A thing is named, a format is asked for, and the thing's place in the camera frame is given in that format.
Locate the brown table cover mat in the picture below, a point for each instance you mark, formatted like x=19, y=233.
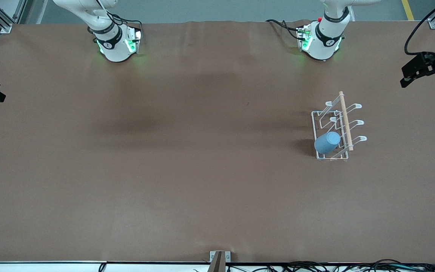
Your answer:
x=217, y=189

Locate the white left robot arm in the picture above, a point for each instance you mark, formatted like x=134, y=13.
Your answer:
x=321, y=47

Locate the blue plastic cup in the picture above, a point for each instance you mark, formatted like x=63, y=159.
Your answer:
x=327, y=142

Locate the metal bracket with brown post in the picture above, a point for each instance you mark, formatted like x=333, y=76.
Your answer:
x=219, y=260

